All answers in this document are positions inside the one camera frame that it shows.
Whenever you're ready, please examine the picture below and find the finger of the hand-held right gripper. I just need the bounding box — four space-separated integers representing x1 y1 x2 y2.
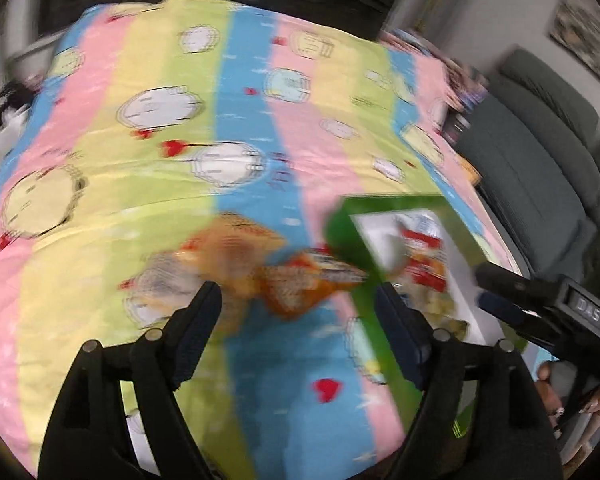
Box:
474 262 561 307
476 291 558 343

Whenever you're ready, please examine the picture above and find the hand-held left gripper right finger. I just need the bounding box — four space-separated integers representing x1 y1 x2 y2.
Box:
375 280 564 480

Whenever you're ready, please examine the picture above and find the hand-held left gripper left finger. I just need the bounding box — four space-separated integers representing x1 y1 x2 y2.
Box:
37 280 224 480

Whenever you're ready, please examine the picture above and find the red and white snack packet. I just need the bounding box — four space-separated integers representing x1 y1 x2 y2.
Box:
397 212 449 294

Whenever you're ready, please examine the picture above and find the yellow snack bag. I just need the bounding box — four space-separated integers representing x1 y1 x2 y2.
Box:
180 212 288 297

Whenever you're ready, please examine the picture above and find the green box with white inside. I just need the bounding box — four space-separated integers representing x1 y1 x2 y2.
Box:
325 194 531 441

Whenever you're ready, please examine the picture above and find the orange chip bag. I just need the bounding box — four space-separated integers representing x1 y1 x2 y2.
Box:
259 250 369 322

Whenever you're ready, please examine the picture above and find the person's right hand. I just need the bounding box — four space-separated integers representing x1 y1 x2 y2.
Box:
535 360 600 467

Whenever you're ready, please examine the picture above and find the grey green sofa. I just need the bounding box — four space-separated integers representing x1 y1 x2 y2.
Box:
452 47 600 283

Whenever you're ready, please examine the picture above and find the striped printed blanket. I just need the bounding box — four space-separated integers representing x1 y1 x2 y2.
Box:
0 0 512 480

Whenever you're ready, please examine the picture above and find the framed wall picture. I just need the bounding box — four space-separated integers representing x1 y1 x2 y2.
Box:
549 0 600 87

